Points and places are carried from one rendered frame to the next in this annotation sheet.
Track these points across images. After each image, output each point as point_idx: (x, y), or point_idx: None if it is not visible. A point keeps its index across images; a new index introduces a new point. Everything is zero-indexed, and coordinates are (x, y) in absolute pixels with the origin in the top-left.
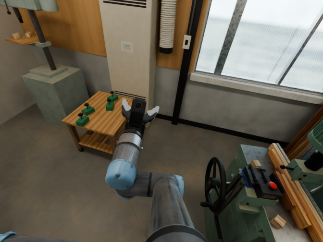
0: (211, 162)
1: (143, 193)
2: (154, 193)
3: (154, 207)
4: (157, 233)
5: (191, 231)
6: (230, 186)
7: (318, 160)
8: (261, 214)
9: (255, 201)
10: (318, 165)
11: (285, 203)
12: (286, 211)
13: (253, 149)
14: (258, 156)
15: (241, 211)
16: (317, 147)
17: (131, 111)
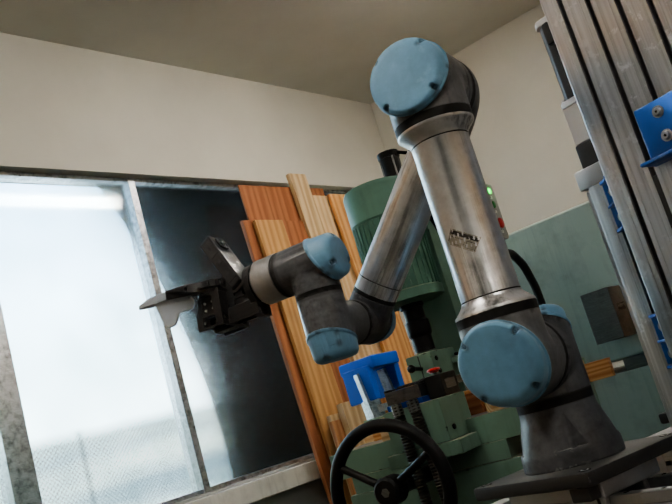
0: (339, 490)
1: (362, 309)
2: (374, 248)
3: (391, 200)
4: None
5: None
6: (412, 452)
7: (419, 324)
8: (481, 429)
9: (454, 411)
10: (428, 334)
11: (473, 406)
12: (486, 411)
13: (353, 448)
14: (374, 442)
15: (467, 449)
16: (400, 296)
17: (220, 251)
